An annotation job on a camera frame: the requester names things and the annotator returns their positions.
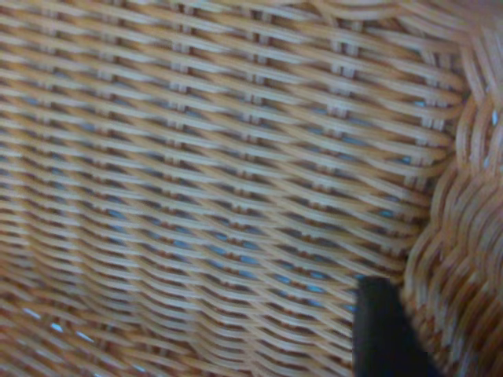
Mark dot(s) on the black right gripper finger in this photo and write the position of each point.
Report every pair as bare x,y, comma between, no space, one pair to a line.
383,334

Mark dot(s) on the orange woven wicker basket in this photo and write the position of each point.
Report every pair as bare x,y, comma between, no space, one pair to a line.
220,173

